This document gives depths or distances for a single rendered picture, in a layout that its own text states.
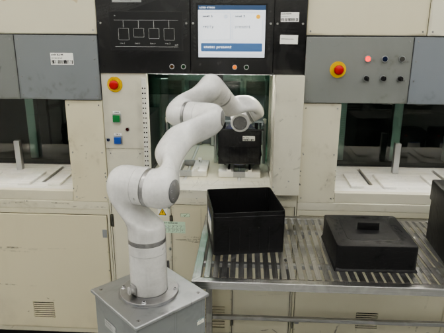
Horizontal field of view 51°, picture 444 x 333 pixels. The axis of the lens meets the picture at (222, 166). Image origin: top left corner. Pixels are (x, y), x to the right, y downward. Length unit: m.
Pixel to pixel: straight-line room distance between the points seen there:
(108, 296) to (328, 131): 1.15
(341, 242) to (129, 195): 0.78
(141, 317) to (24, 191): 1.12
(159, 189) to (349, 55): 1.07
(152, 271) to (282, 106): 0.92
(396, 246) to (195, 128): 0.82
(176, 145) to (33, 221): 1.11
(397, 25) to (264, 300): 1.40
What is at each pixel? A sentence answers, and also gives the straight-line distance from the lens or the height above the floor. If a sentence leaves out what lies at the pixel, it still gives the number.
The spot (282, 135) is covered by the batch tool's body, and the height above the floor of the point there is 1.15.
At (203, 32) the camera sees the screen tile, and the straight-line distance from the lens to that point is 2.03.
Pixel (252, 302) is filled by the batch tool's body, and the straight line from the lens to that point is 2.41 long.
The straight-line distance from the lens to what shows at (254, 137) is 2.28.
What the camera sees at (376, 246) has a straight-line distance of 1.74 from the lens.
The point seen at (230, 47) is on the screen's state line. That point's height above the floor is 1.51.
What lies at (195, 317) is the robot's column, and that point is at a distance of 1.59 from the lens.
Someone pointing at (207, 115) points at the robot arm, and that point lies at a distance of 1.60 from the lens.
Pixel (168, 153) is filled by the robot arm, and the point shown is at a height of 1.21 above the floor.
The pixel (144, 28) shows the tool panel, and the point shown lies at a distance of 2.07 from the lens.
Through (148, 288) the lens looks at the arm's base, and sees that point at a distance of 1.53.
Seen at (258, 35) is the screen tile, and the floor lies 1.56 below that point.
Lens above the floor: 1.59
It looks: 17 degrees down
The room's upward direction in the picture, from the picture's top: straight up
